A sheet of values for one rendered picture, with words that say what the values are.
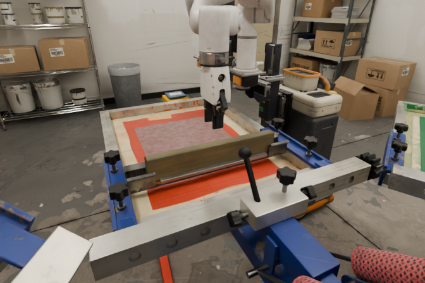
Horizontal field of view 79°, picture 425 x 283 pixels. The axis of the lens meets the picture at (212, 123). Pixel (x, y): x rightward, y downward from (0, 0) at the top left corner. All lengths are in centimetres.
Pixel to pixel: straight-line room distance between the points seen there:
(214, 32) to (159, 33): 381
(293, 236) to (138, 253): 28
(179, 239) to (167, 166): 24
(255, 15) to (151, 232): 101
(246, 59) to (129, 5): 323
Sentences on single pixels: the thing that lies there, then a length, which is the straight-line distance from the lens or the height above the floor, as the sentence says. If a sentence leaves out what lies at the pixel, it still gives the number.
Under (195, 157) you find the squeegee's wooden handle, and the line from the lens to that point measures 74.
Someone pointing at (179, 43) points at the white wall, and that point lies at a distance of 453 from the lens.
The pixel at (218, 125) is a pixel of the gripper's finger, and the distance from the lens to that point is 69.
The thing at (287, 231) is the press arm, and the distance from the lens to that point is 54.
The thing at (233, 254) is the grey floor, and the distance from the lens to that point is 184.
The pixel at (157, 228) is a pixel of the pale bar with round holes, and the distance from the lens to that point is 54.
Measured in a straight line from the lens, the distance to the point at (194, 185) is 77.
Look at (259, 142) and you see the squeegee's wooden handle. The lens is 83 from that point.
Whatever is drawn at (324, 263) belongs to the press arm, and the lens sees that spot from 51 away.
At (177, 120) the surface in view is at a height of 96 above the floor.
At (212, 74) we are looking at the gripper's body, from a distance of 64.
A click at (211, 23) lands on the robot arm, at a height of 139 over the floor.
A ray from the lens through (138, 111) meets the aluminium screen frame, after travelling 127.
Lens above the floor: 142
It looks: 24 degrees down
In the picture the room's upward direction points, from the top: straight up
